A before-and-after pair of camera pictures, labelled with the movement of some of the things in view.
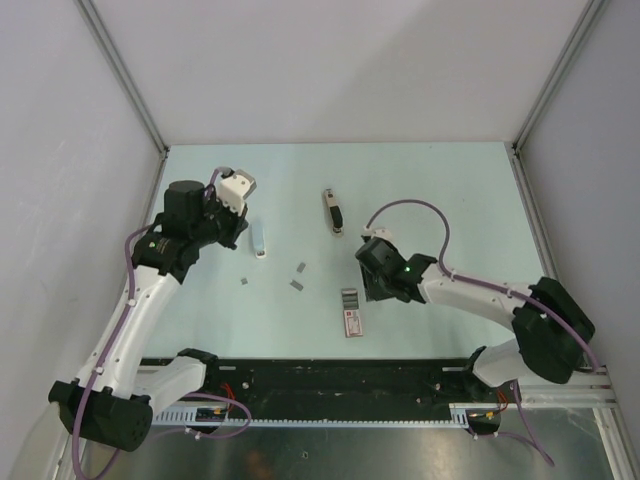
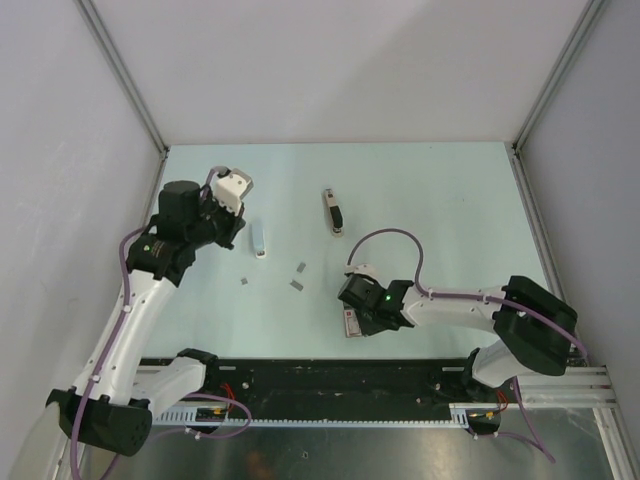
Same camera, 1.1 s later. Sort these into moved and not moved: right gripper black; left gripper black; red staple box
Moved: right gripper black
Not moved: left gripper black; red staple box
